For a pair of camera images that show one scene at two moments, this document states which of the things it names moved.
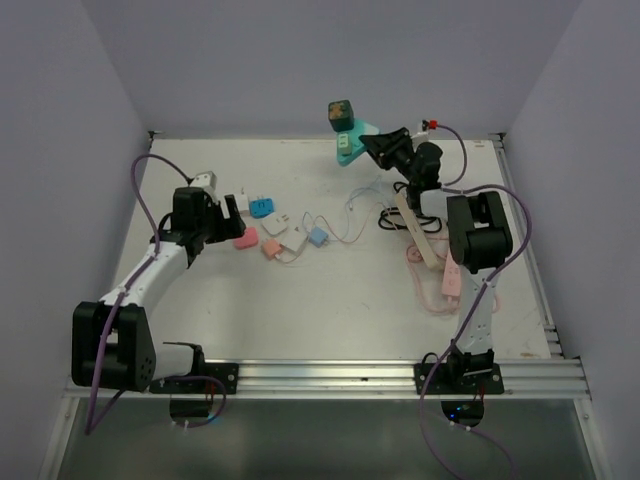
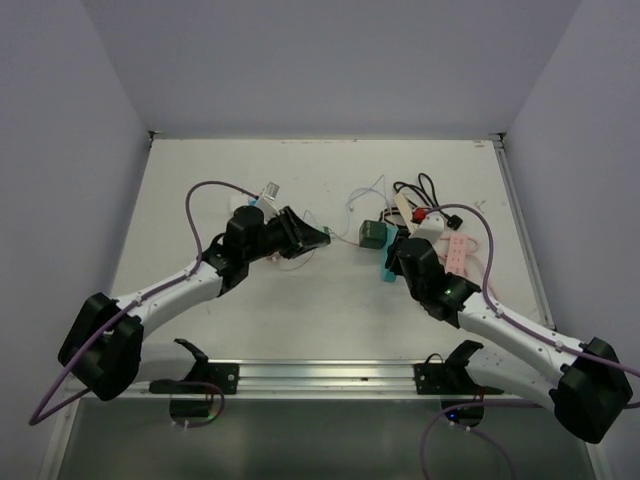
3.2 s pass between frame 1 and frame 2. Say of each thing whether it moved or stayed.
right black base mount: stayed
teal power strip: moved
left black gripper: moved
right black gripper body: moved
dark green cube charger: moved
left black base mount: stayed
